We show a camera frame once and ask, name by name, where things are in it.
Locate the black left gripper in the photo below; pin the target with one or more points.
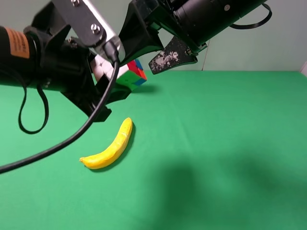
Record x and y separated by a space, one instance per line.
62 37

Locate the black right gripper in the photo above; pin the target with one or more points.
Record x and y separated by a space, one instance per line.
139 34

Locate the multicoloured puzzle cube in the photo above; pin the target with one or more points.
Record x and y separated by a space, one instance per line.
130 75

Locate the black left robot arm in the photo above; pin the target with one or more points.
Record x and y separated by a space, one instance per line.
17 55

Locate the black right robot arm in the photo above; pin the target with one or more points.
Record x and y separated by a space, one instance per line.
213 16

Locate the yellow banana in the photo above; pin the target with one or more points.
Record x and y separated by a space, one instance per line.
113 151

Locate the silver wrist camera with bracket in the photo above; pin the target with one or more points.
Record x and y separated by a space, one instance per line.
91 28

